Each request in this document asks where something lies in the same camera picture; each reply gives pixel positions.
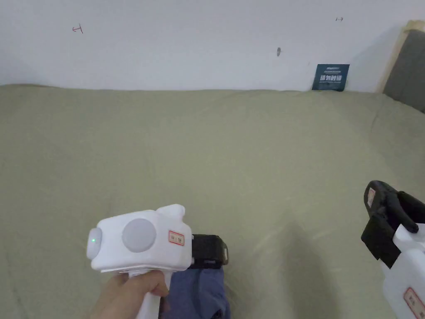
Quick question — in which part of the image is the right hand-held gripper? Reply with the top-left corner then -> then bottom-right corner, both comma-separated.
361,180 -> 425,319

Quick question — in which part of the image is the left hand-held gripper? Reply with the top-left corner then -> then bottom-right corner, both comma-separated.
86,204 -> 230,319

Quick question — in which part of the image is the dark blue garment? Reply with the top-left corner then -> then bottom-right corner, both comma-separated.
159,267 -> 232,319

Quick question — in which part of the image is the person's left hand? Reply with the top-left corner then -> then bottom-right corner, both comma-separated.
87,269 -> 171,319

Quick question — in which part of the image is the bed with pale green sheet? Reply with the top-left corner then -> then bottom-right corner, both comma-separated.
0,83 -> 425,319

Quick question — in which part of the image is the dark blue sign card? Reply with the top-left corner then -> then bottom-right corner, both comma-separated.
311,64 -> 351,92

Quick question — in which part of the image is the grey padded headboard, wooden frame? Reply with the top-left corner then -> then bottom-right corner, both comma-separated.
375,20 -> 425,114

